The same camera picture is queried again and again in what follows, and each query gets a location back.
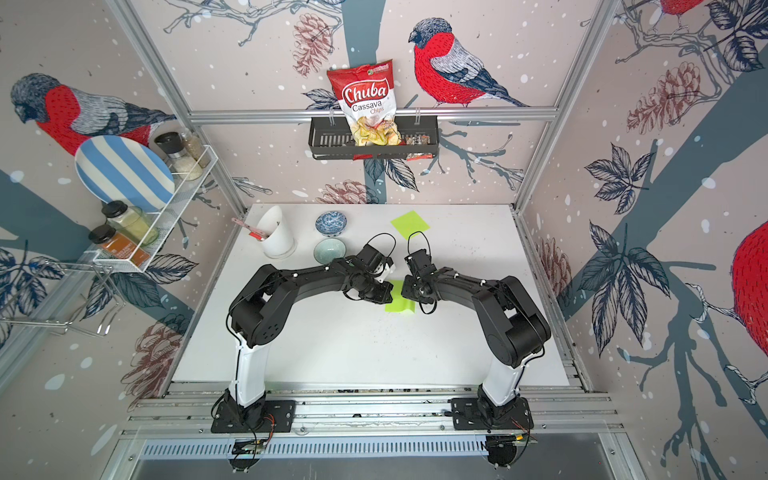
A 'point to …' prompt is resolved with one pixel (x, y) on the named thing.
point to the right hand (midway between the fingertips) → (407, 292)
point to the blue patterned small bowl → (331, 223)
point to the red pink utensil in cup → (258, 234)
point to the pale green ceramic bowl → (328, 249)
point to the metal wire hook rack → (98, 313)
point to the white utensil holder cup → (280, 241)
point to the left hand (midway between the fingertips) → (396, 296)
